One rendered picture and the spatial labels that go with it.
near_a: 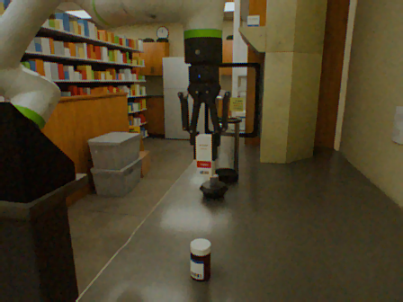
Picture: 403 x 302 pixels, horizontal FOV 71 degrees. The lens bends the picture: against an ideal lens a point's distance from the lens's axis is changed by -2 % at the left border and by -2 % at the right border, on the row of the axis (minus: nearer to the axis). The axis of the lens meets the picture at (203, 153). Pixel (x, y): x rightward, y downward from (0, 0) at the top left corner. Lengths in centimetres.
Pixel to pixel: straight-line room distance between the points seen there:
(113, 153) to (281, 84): 237
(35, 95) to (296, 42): 100
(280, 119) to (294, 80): 17
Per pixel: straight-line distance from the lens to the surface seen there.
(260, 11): 166
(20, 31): 110
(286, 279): 59
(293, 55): 127
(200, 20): 68
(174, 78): 640
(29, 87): 116
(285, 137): 128
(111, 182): 341
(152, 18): 66
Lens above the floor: 129
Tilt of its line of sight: 14 degrees down
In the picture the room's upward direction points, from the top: straight up
